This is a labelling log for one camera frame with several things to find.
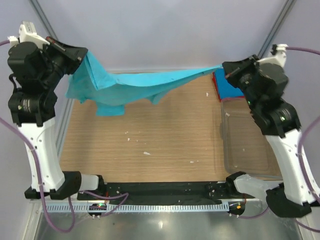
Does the folded blue t shirt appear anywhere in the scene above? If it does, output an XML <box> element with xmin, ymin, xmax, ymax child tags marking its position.
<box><xmin>214</xmin><ymin>68</ymin><xmax>244</xmax><ymax>101</ymax></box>

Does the cyan t shirt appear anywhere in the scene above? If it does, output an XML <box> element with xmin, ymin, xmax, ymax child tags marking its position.
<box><xmin>65</xmin><ymin>52</ymin><xmax>222</xmax><ymax>117</ymax></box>

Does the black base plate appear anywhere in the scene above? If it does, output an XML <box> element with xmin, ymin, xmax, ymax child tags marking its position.
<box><xmin>76</xmin><ymin>181</ymin><xmax>256</xmax><ymax>206</ymax></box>

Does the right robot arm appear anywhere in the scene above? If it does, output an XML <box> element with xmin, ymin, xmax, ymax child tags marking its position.
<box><xmin>222</xmin><ymin>55</ymin><xmax>320</xmax><ymax>218</ymax></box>

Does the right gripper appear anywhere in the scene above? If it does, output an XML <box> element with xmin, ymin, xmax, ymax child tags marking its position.
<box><xmin>223</xmin><ymin>54</ymin><xmax>262</xmax><ymax>111</ymax></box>

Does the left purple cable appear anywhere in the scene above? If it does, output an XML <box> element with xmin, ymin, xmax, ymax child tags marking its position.
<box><xmin>0</xmin><ymin>39</ymin><xmax>76</xmax><ymax>233</ymax></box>

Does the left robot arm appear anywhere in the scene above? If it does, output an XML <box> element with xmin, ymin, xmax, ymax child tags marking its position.
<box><xmin>7</xmin><ymin>37</ymin><xmax>106</xmax><ymax>200</ymax></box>

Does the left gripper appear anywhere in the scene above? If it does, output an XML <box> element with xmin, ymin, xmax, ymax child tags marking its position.
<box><xmin>39</xmin><ymin>36</ymin><xmax>88</xmax><ymax>90</ymax></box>

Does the white slotted cable duct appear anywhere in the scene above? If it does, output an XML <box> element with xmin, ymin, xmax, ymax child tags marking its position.
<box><xmin>41</xmin><ymin>202</ymin><xmax>230</xmax><ymax>213</ymax></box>

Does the clear plastic bin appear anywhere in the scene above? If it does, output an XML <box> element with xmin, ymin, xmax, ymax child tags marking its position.
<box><xmin>220</xmin><ymin>98</ymin><xmax>282</xmax><ymax>180</ymax></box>

